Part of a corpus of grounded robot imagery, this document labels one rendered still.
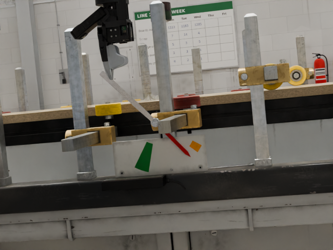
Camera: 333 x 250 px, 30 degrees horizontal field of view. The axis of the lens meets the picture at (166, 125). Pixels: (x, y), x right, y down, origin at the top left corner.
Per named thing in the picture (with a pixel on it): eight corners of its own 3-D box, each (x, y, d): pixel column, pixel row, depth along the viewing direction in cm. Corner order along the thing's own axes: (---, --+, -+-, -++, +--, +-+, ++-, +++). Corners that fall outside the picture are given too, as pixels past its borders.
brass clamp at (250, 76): (290, 81, 163) (289, 62, 163) (239, 86, 166) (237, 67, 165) (290, 81, 169) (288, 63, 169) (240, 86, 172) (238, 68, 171)
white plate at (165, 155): (207, 171, 169) (204, 134, 168) (115, 178, 173) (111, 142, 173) (208, 170, 169) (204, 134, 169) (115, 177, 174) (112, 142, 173)
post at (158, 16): (178, 174, 171) (161, -1, 169) (166, 175, 172) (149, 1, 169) (180, 172, 175) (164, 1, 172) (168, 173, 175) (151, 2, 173)
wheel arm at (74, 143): (75, 154, 151) (73, 137, 151) (61, 155, 151) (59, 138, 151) (118, 138, 194) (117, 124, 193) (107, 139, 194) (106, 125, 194)
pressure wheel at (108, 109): (129, 137, 191) (125, 100, 191) (107, 141, 186) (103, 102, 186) (115, 137, 198) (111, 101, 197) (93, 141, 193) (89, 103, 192)
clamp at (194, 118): (200, 127, 169) (198, 108, 168) (151, 131, 171) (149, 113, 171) (202, 126, 174) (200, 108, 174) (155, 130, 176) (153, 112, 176)
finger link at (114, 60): (126, 78, 162) (122, 42, 162) (103, 80, 163) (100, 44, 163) (128, 78, 165) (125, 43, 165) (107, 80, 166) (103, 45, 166)
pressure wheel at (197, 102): (201, 133, 179) (197, 93, 178) (174, 135, 180) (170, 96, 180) (204, 131, 187) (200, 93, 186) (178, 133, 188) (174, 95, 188)
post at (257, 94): (272, 191, 167) (256, 12, 165) (259, 192, 168) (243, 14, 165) (272, 189, 171) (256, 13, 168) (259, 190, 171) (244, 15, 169)
